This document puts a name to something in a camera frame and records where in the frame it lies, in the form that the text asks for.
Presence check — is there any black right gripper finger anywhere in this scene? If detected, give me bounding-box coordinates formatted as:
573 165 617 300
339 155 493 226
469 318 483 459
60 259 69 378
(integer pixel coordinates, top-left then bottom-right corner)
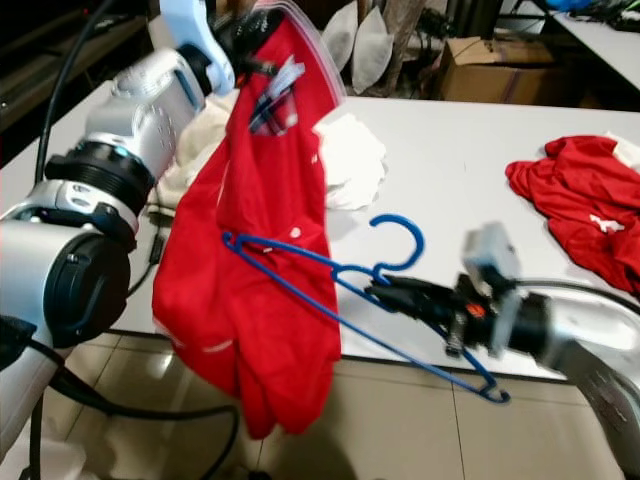
365 275 459 303
382 296 461 323

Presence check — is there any blue clothes hanger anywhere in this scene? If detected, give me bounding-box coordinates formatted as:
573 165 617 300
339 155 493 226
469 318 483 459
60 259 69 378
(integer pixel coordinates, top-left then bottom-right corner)
220 214 513 404

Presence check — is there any red shirt white trim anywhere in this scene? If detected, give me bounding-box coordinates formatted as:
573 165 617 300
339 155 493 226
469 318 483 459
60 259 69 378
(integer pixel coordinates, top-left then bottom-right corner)
152 12 348 441

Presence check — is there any red crumpled garment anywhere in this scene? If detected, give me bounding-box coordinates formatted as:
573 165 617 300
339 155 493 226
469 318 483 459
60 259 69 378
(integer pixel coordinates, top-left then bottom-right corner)
506 133 640 297

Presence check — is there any black low shelf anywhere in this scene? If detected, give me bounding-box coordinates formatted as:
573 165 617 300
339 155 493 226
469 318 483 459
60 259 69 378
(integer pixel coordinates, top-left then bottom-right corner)
0 10 151 131

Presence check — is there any brown cardboard box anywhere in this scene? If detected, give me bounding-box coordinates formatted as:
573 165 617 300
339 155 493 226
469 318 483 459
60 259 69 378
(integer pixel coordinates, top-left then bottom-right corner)
433 35 568 107

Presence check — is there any white side table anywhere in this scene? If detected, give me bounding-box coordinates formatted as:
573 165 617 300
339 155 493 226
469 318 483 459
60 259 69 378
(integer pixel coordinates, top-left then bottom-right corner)
550 10 640 93

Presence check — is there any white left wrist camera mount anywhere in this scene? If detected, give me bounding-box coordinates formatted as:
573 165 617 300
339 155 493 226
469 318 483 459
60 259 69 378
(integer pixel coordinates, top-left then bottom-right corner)
160 0 237 98

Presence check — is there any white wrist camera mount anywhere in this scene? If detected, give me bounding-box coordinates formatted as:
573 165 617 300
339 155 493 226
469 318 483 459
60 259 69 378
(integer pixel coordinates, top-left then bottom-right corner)
462 221 528 298
160 0 237 98

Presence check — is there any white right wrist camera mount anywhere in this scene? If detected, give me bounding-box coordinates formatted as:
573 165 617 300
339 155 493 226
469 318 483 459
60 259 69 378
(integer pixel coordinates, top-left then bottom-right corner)
462 221 528 298

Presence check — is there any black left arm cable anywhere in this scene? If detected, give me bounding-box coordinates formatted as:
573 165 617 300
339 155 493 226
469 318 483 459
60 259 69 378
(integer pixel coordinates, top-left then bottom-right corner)
35 0 121 188

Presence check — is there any black hanging cable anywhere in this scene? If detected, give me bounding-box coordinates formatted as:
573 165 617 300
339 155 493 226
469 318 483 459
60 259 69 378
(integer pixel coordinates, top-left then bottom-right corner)
50 340 243 480

